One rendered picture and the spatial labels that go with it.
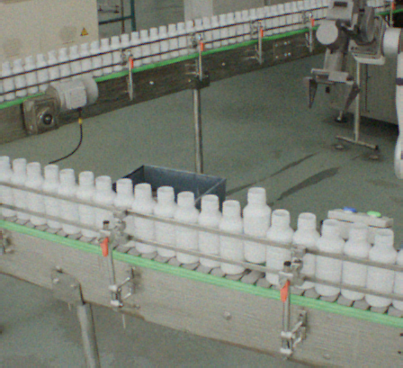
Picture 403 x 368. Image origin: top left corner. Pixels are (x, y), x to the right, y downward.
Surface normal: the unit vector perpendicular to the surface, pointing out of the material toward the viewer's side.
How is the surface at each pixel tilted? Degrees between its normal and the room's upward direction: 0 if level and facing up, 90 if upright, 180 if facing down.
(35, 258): 90
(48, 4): 90
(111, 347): 0
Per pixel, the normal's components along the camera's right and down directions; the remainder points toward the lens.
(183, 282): -0.49, 0.36
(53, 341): -0.04, -0.92
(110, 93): 0.68, 0.25
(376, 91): -0.74, 0.28
